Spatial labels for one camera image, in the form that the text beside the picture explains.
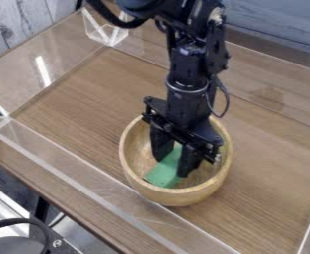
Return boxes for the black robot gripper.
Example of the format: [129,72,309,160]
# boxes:
[141,75,226,179]

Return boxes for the green rectangular block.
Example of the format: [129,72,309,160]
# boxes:
[143,144,181,189]

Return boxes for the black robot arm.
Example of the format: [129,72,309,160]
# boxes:
[86,0,230,178]

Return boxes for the light wooden bowl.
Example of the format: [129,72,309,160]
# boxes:
[118,117,232,206]

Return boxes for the clear acrylic tray walls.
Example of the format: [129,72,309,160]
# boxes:
[0,15,310,254]

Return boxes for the black metal table leg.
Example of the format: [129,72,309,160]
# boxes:
[34,197,50,222]

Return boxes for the black bracket with screw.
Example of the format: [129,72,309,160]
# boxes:
[29,213,82,254]

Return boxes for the black cable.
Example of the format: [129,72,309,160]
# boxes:
[0,216,50,254]

